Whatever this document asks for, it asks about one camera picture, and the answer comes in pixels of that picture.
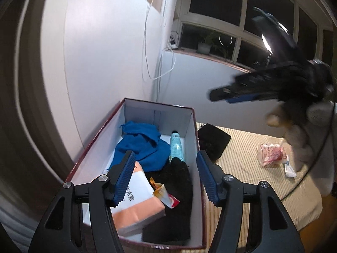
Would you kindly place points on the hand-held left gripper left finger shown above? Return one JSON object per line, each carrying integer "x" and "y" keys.
{"x": 125, "y": 176}

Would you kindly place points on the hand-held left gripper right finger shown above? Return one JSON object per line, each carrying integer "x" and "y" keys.
{"x": 206, "y": 179}

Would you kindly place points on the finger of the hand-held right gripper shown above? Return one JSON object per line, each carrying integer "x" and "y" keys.
{"x": 239, "y": 99}
{"x": 284, "y": 39}

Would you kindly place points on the orange tissue pack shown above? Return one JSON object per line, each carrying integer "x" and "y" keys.
{"x": 139, "y": 200}

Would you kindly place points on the blue cloth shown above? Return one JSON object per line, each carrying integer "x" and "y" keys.
{"x": 142, "y": 145}

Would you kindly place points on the orange and red snack packet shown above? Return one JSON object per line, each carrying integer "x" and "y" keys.
{"x": 162, "y": 192}

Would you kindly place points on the black cloth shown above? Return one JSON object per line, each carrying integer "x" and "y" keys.
{"x": 173, "y": 203}

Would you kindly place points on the small pale blue bottle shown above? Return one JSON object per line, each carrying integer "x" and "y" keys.
{"x": 175, "y": 147}

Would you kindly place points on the brown storage box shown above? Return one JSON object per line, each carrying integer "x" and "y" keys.
{"x": 158, "y": 113}

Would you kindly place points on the person's right hand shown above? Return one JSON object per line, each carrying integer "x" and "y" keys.
{"x": 275, "y": 118}

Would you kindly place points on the black tripod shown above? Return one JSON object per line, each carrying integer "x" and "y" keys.
{"x": 268, "y": 59}

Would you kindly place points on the black pouch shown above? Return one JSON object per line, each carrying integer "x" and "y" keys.
{"x": 213, "y": 139}

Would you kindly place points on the striped bed sheet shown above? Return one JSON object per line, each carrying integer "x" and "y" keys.
{"x": 250, "y": 184}

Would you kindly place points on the wooden window sill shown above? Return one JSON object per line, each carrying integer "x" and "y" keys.
{"x": 210, "y": 58}

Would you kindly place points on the potted plant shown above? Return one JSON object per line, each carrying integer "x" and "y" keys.
{"x": 204, "y": 48}

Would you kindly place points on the red snack in clear bag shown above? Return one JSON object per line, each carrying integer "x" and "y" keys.
{"x": 271, "y": 154}

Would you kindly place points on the white framed window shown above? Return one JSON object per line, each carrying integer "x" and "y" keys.
{"x": 210, "y": 22}

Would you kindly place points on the small white packet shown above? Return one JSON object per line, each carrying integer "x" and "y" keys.
{"x": 289, "y": 171}

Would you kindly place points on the white power strip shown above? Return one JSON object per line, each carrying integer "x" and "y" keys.
{"x": 173, "y": 46}

